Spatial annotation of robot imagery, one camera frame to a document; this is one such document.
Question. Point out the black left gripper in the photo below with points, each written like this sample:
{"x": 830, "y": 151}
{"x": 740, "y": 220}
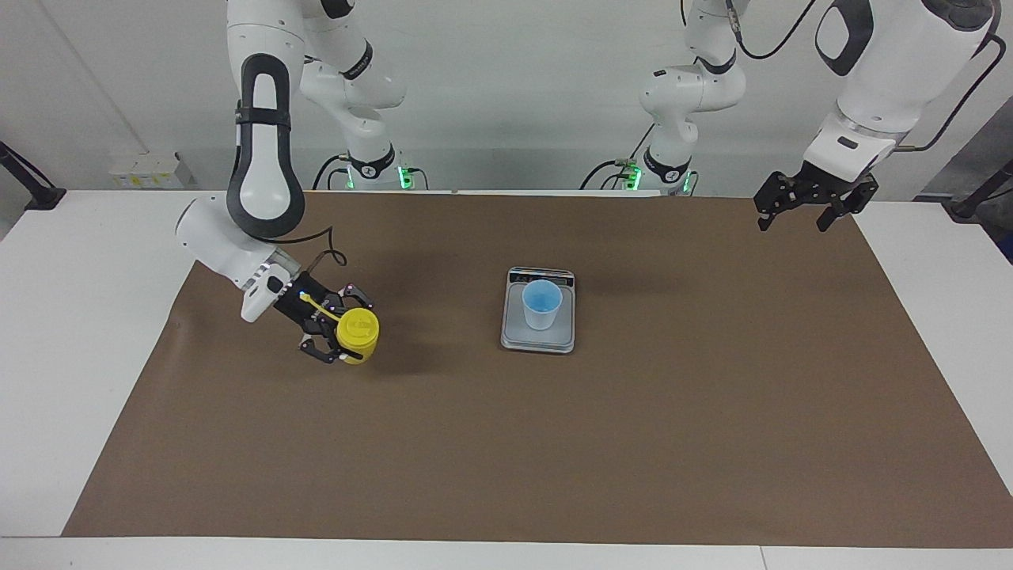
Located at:
{"x": 827, "y": 184}

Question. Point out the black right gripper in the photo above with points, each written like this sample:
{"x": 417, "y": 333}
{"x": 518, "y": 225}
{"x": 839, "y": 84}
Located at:
{"x": 305, "y": 305}

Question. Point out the yellow squeeze seasoning bottle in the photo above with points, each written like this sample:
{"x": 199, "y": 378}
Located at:
{"x": 358, "y": 328}

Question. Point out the light blue plastic cup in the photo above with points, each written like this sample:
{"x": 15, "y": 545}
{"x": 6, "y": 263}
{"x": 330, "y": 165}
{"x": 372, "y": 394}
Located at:
{"x": 542, "y": 313}

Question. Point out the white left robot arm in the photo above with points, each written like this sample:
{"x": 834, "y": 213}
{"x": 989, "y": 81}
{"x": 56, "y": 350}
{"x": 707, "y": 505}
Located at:
{"x": 894, "y": 71}

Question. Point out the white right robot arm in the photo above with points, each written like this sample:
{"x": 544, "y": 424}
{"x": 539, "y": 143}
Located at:
{"x": 261, "y": 174}

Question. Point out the silver digital kitchen scale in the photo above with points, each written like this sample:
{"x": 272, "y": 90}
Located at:
{"x": 554, "y": 340}

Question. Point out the black stand leg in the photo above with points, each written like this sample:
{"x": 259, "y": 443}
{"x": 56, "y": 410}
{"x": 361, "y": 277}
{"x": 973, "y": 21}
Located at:
{"x": 39, "y": 194}
{"x": 969, "y": 207}

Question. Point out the dark blue object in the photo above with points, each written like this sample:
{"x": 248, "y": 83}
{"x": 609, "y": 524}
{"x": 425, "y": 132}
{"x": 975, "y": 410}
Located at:
{"x": 1009, "y": 247}

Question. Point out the brown table mat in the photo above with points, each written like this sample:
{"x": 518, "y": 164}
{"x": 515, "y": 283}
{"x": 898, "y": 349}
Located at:
{"x": 554, "y": 443}

